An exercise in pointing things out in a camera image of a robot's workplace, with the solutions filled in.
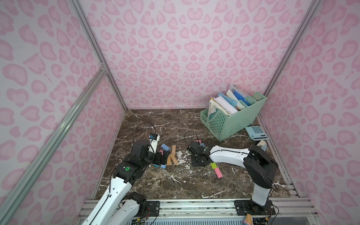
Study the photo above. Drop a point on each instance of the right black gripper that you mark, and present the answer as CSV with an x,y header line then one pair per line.
x,y
197,152

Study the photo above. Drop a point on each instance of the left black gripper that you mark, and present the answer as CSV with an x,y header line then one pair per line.
x,y
162,157

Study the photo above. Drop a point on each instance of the green block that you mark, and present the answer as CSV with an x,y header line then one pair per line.
x,y
214,165

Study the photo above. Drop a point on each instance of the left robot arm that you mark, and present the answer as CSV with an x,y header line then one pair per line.
x,y
118,206

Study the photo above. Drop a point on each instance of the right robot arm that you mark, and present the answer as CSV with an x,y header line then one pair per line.
x,y
260,166

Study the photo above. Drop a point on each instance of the wooden block lower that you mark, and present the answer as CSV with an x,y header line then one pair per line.
x,y
169,160

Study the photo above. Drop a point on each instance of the wooden block diagonal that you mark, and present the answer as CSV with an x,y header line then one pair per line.
x,y
174,160

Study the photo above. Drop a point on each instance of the green plastic file basket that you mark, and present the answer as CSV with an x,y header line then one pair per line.
x,y
223,126

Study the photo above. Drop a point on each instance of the white papers stack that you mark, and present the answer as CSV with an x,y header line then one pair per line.
x,y
220,104

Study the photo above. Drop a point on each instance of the grey calculator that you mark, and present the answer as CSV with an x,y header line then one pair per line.
x,y
256,133

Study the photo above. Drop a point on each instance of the blue folder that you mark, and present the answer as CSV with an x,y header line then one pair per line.
x,y
241,96

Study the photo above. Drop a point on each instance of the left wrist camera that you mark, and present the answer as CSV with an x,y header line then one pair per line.
x,y
154,139

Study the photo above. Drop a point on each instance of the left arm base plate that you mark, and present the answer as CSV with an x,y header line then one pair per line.
x,y
132,208

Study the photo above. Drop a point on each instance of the wooden box at right wall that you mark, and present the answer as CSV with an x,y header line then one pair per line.
x,y
263,145

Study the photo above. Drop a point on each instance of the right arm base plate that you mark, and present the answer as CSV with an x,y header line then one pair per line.
x,y
245,207

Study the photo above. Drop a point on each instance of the front aluminium rail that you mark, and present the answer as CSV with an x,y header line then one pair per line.
x,y
217,211

